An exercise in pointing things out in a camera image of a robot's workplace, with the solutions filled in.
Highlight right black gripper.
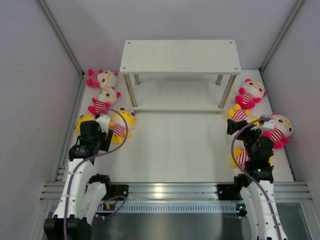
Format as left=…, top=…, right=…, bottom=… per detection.
left=227, top=118, right=266, bottom=160

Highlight yellow toy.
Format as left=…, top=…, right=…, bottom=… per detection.
left=228, top=103, right=258, bottom=123
left=233, top=147, right=250, bottom=168
left=109, top=107, right=136, bottom=144
left=75, top=114, right=96, bottom=135

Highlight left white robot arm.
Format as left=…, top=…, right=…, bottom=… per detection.
left=43, top=116, right=113, bottom=240

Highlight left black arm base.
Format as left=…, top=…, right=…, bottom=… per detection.
left=108, top=184, right=129, bottom=198

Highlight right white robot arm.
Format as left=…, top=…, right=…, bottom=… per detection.
left=227, top=116, right=288, bottom=240

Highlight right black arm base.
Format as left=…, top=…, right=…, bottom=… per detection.
left=216, top=184, right=239, bottom=201

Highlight white two-tier shelf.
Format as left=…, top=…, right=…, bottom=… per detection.
left=120, top=39, right=242, bottom=114

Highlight pink toy top right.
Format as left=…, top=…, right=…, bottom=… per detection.
left=235, top=78, right=267, bottom=110

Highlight pink toy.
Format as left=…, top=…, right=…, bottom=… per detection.
left=88, top=87, right=121, bottom=115
left=235, top=78, right=267, bottom=110
left=86, top=68, right=119, bottom=89

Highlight pink toy right glasses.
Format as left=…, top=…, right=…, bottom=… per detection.
left=261, top=112, right=294, bottom=149

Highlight pink toy top left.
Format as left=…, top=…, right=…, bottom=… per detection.
left=86, top=68, right=119, bottom=89

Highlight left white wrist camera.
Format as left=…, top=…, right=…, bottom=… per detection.
left=95, top=114, right=111, bottom=133

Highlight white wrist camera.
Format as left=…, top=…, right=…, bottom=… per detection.
left=250, top=115, right=276, bottom=132
left=95, top=114, right=111, bottom=133

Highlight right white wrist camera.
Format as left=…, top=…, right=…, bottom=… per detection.
left=250, top=115, right=276, bottom=132

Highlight grey slotted cable duct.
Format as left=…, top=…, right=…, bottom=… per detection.
left=48, top=201, right=248, bottom=214

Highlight aluminium front rail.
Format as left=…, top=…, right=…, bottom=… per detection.
left=39, top=181, right=313, bottom=202

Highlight right aluminium frame post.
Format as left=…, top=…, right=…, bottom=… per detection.
left=259, top=0, right=306, bottom=74

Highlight aluminium frame post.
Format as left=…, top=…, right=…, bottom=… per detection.
left=36, top=0, right=84, bottom=76
left=259, top=0, right=306, bottom=74

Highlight left aluminium frame post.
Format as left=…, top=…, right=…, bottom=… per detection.
left=36, top=0, right=84, bottom=76

